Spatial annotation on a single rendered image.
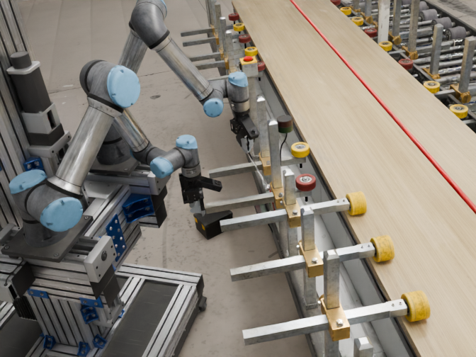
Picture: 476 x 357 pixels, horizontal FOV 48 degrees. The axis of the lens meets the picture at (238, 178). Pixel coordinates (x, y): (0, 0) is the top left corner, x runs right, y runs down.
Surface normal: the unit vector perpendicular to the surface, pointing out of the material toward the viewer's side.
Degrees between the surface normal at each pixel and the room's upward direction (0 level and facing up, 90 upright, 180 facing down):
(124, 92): 85
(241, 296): 0
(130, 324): 0
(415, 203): 0
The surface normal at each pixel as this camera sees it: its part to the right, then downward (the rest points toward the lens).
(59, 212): 0.68, 0.44
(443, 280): -0.10, -0.82
